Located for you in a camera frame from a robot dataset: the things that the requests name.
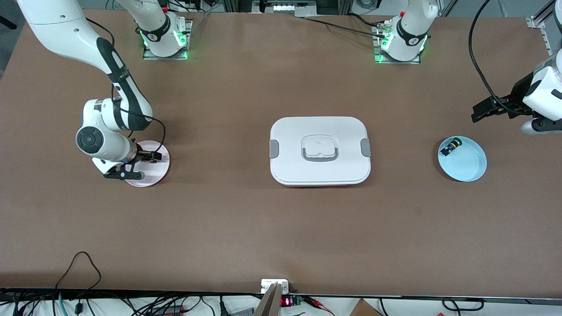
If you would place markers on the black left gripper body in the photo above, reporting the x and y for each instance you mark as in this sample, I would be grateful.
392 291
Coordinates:
516 99

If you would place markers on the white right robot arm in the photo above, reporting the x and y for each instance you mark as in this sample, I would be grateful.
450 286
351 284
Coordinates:
66 30

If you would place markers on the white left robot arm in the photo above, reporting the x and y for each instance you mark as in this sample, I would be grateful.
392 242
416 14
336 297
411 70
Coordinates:
408 35

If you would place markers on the white lidded box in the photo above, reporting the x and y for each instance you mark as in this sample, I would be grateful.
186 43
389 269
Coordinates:
338 166

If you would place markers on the pale pink round plate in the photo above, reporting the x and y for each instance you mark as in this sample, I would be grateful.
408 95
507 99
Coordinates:
156 172

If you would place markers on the light blue round plate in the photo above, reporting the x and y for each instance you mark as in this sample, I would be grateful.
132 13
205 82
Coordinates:
465 169

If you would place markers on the small white device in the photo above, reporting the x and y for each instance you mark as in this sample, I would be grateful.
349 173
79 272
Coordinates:
268 284

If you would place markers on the grey metal bar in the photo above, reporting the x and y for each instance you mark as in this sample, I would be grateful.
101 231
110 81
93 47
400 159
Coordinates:
270 305

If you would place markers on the white power strip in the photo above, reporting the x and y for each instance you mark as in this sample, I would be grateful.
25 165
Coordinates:
285 7

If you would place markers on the red digit display board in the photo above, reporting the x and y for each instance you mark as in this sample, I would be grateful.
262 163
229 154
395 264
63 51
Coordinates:
286 302

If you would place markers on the red clip leads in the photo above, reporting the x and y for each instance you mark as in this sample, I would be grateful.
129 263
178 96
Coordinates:
316 302

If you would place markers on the brown cardboard piece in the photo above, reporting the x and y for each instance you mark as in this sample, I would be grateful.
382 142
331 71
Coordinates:
364 309

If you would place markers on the aluminium frame profile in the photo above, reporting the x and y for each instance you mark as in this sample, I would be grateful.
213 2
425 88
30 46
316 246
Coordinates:
536 22

